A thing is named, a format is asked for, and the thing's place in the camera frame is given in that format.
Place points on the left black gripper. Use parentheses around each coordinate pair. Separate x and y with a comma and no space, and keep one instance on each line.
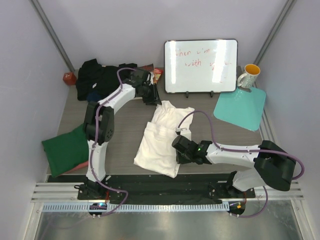
(157,100)

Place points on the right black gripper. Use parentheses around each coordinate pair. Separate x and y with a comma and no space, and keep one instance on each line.
(180,160)

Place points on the white t-shirt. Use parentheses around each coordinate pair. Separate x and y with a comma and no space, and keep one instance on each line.
(155,152)

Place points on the brown Edward Tulane book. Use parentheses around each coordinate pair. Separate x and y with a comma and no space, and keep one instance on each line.
(150,68)

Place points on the red Treehouse book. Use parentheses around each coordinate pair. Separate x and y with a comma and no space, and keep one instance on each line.
(157,73)

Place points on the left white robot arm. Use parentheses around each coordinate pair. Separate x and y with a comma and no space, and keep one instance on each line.
(99,126)

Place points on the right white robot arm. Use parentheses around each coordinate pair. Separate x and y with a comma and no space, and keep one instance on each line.
(267,164)

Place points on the white whiteboard with writing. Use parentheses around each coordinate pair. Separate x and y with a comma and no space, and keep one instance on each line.
(200,66)

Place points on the dark blue cloth ball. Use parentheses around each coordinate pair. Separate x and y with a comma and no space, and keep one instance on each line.
(93,97)

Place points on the black t-shirt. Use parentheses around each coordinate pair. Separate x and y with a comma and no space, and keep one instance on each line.
(93,77)

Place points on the teal cutting board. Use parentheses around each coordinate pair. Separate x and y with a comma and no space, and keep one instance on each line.
(241,108)

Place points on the red cube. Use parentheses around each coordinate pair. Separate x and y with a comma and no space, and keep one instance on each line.
(69,78)

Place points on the folded pink t-shirt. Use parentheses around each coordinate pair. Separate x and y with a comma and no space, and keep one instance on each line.
(78,167)

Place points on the folded green t-shirt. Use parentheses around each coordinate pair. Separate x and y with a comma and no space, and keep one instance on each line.
(66,151)

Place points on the white mug yellow inside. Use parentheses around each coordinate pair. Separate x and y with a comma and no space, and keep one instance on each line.
(247,79)

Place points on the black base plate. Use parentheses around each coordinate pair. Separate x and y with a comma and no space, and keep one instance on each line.
(155,189)

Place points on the slotted cable duct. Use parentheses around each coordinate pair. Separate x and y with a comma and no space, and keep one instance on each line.
(96,207)

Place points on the left aluminium frame post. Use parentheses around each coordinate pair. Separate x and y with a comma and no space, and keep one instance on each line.
(51,32)

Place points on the aluminium frame post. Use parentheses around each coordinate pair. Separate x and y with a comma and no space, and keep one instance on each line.
(51,32)
(275,29)

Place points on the right aluminium frame post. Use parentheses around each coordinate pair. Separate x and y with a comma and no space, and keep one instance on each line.
(275,29)

